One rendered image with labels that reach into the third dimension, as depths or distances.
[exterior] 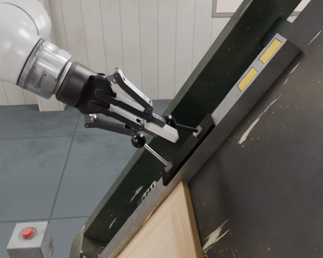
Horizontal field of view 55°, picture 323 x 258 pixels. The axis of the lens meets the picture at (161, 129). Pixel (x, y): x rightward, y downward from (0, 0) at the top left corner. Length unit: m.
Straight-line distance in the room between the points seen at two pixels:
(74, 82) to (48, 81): 0.04
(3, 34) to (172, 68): 3.62
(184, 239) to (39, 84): 0.40
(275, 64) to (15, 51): 0.47
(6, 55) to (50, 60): 0.06
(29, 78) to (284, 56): 0.46
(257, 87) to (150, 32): 3.31
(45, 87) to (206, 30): 3.56
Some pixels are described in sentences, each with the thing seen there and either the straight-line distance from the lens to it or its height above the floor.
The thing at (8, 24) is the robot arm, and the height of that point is 1.75.
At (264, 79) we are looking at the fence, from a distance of 0.66.
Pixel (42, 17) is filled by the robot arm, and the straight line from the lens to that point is 0.68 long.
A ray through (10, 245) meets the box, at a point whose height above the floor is 0.93.
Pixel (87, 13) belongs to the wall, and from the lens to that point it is 3.90.
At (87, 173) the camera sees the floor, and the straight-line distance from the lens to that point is 2.99.
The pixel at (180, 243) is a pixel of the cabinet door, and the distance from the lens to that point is 0.67.
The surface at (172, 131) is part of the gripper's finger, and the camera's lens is 0.60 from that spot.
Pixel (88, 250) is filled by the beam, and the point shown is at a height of 0.89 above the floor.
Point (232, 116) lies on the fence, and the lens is 0.68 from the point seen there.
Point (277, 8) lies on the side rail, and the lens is 0.89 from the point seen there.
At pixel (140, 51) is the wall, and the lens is 3.98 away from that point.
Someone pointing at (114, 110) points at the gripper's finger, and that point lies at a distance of 0.58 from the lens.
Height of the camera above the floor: 1.86
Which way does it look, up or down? 32 degrees down
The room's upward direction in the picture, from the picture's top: straight up
